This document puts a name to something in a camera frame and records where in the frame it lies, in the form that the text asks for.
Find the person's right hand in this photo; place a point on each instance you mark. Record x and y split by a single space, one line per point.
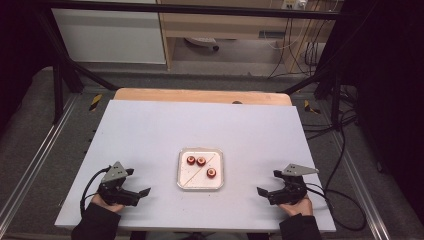
298 208

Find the aluminium floor rail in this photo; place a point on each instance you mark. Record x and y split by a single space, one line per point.
363 186
36 156

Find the black metal frame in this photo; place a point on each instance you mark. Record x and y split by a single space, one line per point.
58 86

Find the wooden table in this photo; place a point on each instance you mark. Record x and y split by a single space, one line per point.
200 96

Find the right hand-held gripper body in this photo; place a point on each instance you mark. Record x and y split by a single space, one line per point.
290 193

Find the white power strip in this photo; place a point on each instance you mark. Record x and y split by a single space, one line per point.
293 4

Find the wooden desk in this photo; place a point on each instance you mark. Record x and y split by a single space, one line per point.
216 25

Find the red cored hawthorn fruit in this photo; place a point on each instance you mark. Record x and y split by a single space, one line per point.
211 172
190 160
201 161

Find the square metal tray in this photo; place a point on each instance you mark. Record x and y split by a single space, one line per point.
200 181

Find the white cabinet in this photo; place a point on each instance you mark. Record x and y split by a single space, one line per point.
110 36

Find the person's left hand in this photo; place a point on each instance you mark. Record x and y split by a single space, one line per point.
111 207

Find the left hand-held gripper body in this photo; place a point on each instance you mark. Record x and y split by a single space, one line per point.
115 191

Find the office chair base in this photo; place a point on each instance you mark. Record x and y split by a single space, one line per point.
203 41

